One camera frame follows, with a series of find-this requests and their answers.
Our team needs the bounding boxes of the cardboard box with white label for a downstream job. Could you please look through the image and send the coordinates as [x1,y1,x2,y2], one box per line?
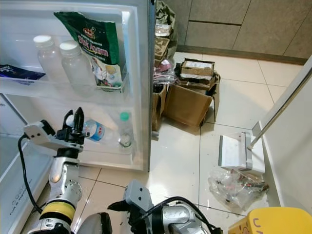
[179,58,218,84]

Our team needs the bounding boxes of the brown cabinet fronts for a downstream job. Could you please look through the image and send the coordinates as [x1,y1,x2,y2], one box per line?
[175,0,312,60]

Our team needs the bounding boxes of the blue label water bottle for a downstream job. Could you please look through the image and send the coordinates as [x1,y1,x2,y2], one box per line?
[66,113,109,145]

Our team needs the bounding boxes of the white cap clear bottle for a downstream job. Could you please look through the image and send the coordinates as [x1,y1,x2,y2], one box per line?
[59,40,96,89]
[33,35,67,84]

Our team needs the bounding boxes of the white base with metal pole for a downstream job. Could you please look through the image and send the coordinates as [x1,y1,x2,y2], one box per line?
[218,68,312,174]

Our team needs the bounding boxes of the green snack bag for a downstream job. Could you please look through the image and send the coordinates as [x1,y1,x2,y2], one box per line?
[54,11,124,91]

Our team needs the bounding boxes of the yellow printed box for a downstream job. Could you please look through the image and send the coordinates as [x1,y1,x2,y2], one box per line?
[227,207,312,234]

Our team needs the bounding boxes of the crumpled clear plastic bag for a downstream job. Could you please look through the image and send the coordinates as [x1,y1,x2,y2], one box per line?
[207,168,270,212]

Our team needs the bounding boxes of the open brown cardboard box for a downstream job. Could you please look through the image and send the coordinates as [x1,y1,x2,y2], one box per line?
[162,80,220,129]

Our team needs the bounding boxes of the green cap water bottle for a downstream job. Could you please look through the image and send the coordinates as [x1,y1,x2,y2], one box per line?
[117,112,135,149]

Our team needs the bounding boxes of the silver grey fridge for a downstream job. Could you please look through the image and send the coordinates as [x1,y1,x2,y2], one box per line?
[0,0,156,234]

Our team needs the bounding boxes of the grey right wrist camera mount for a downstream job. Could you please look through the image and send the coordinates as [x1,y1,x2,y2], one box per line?
[123,180,155,213]

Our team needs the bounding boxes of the dark blue packet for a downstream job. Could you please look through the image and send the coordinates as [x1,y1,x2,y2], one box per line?
[0,64,47,81]

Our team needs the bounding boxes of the clear bag of rubbish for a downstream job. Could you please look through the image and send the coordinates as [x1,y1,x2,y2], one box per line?
[154,58,181,89]

